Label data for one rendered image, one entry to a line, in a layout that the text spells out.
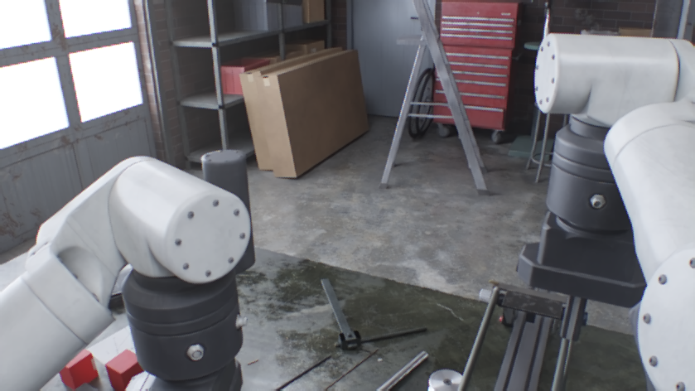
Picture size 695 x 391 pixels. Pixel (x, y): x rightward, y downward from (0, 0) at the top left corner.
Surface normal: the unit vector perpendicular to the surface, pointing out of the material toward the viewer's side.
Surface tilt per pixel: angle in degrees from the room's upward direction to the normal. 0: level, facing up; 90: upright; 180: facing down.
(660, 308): 77
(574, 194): 89
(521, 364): 0
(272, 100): 91
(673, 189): 38
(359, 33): 90
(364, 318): 0
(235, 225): 88
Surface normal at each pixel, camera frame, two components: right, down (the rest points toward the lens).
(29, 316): 0.29, -0.33
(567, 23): -0.44, 0.37
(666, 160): -0.57, -0.59
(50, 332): 0.60, 0.05
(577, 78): -0.08, 0.31
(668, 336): -0.98, -0.18
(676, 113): -0.04, -0.68
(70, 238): 0.95, -0.27
